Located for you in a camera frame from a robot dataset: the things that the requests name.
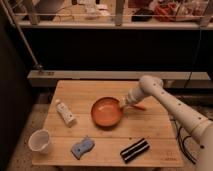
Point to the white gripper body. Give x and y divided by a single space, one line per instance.
127 100

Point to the orange ceramic bowl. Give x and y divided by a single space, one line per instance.
106 112

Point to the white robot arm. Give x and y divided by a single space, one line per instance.
197 125

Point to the orange carrot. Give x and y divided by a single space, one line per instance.
138 107

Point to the black white striped block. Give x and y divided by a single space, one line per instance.
134 150

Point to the blue sponge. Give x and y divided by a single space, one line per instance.
82 147

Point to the white tube bottle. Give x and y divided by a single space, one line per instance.
65 113

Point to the black object on shelf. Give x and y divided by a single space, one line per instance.
142 15

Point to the red object on shelf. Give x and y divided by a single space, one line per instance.
165 12

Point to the white low shelf ledge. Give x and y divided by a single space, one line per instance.
49 78

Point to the metal diagonal pole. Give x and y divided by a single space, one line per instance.
37 65

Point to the white plastic cup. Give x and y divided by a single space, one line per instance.
40 142

